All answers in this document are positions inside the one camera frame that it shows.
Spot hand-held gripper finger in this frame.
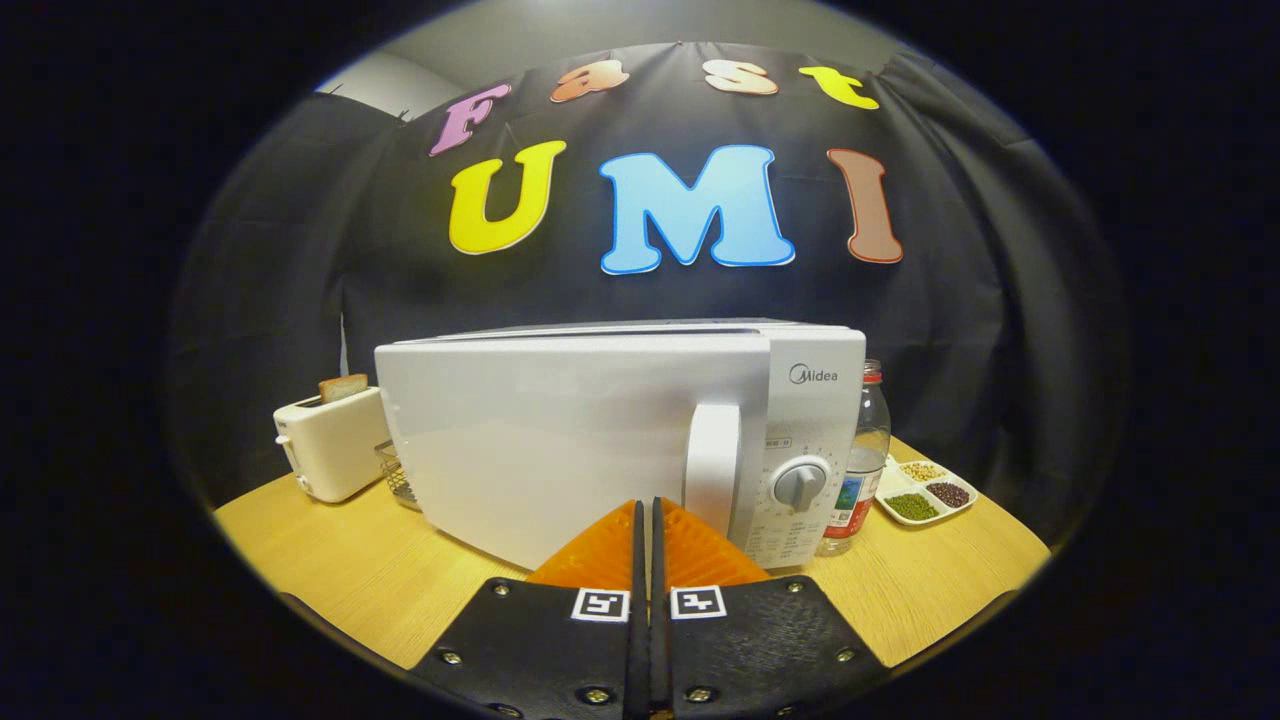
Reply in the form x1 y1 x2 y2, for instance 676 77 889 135
652 497 892 720
410 498 650 720

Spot white microwave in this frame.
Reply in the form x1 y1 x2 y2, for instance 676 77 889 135
374 318 868 574

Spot clear plastic water bottle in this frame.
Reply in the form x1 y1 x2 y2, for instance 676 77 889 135
815 360 893 559

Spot white divided dish of beans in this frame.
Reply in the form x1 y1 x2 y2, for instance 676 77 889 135
875 455 980 529

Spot cream white toaster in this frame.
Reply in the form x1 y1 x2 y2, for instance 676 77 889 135
273 385 394 505

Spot small wire mesh basket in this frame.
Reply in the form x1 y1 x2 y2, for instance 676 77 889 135
374 440 424 513

